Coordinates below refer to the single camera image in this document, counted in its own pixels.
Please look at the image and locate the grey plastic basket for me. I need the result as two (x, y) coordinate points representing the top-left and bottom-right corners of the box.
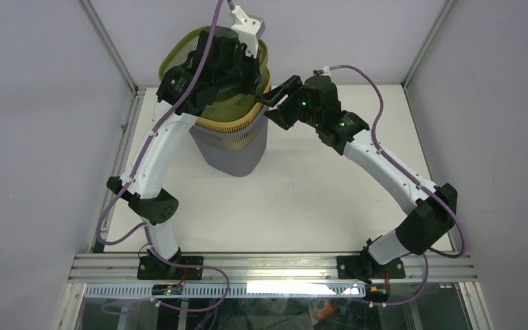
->
(190, 116), (268, 177)

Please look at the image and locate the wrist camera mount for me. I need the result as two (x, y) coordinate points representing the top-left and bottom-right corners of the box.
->
(313, 67), (331, 76)
(227, 1), (265, 58)

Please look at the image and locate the green plastic basket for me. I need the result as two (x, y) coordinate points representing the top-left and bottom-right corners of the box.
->
(157, 26), (270, 122)

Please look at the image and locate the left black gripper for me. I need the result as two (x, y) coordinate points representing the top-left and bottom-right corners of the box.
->
(214, 43), (265, 96)

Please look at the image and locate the yellow plastic basket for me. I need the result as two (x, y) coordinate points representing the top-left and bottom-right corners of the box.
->
(190, 94), (265, 151)

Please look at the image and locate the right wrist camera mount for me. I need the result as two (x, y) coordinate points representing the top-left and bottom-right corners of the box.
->
(313, 67), (331, 76)

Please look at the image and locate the aluminium front rail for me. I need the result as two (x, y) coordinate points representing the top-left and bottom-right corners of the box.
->
(68, 252), (479, 283)

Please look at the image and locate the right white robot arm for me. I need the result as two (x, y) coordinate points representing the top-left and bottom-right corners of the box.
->
(257, 75), (457, 278)

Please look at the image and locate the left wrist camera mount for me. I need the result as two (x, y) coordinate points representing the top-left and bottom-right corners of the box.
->
(227, 1), (265, 58)

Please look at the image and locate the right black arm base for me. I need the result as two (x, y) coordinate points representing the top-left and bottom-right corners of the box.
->
(335, 239), (406, 284)

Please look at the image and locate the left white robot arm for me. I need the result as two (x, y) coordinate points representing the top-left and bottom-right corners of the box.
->
(107, 25), (266, 279)

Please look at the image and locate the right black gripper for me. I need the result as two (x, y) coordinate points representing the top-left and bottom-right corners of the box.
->
(254, 76), (320, 131)

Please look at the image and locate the white slotted cable duct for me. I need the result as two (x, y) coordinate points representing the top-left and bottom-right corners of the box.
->
(85, 280), (366, 300)

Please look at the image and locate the orange object under table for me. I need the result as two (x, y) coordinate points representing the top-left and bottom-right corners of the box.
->
(312, 299), (340, 322)

